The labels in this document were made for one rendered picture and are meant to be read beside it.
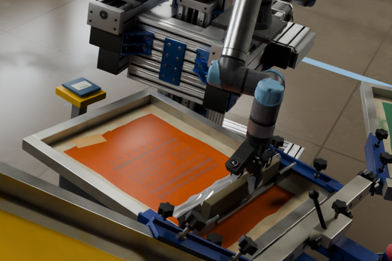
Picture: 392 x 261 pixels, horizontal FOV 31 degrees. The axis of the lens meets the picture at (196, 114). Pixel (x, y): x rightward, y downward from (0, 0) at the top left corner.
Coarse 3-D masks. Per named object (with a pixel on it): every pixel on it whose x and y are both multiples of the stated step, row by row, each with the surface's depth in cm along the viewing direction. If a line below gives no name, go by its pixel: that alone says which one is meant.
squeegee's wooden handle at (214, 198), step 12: (264, 168) 206; (276, 168) 213; (240, 180) 199; (264, 180) 209; (228, 192) 193; (240, 192) 198; (204, 204) 188; (216, 204) 189; (228, 204) 195; (204, 216) 189
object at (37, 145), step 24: (144, 96) 247; (72, 120) 225; (96, 120) 230; (192, 120) 240; (24, 144) 211; (48, 144) 216; (240, 144) 230; (72, 168) 202; (96, 192) 196; (336, 192) 217; (288, 216) 200; (264, 240) 188
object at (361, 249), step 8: (344, 240) 186; (320, 248) 187; (336, 248) 184; (344, 248) 183; (352, 248) 184; (360, 248) 184; (328, 256) 186; (344, 256) 183; (352, 256) 181; (360, 256) 181; (368, 256) 182; (376, 256) 182
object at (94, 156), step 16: (96, 144) 221; (112, 144) 223; (128, 144) 224; (80, 160) 212; (96, 160) 214; (112, 176) 208; (128, 192) 202; (144, 192) 204; (176, 192) 206; (192, 192) 208; (176, 224) 193; (224, 224) 197; (240, 224) 198; (256, 224) 200; (224, 240) 191
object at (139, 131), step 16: (128, 128) 233; (144, 128) 235; (160, 128) 237; (176, 128) 239; (192, 144) 231; (208, 144) 233; (224, 160) 226; (208, 176) 217; (224, 176) 218; (272, 192) 215; (288, 192) 216; (256, 208) 206; (272, 208) 208
